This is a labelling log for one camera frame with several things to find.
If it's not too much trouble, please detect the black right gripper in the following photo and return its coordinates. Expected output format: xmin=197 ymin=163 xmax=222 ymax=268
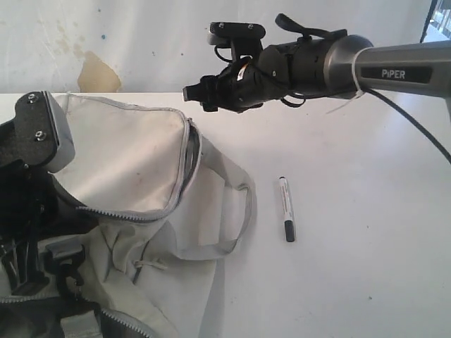
xmin=183 ymin=58 xmax=290 ymax=113

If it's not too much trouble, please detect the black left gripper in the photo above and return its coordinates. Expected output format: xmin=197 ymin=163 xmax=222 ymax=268
xmin=1 ymin=121 xmax=85 ymax=294

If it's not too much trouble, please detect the white canvas backpack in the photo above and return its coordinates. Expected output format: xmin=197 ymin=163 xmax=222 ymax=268
xmin=0 ymin=92 xmax=259 ymax=338

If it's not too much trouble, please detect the black and white marker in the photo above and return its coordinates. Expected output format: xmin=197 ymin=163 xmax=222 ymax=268
xmin=278 ymin=176 xmax=296 ymax=243

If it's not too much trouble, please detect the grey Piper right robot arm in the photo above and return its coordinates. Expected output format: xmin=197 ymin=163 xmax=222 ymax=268
xmin=183 ymin=35 xmax=450 ymax=113

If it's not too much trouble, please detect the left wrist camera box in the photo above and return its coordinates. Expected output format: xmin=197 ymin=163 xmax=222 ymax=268
xmin=13 ymin=91 xmax=75 ymax=173

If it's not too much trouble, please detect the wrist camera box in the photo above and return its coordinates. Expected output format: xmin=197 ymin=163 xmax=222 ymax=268
xmin=207 ymin=22 xmax=266 ymax=48
xmin=13 ymin=91 xmax=75 ymax=173

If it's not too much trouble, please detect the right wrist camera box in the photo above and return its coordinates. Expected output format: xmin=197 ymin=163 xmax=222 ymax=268
xmin=207 ymin=22 xmax=266 ymax=48

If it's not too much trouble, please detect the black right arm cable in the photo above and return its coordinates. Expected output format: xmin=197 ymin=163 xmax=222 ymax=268
xmin=366 ymin=87 xmax=451 ymax=159

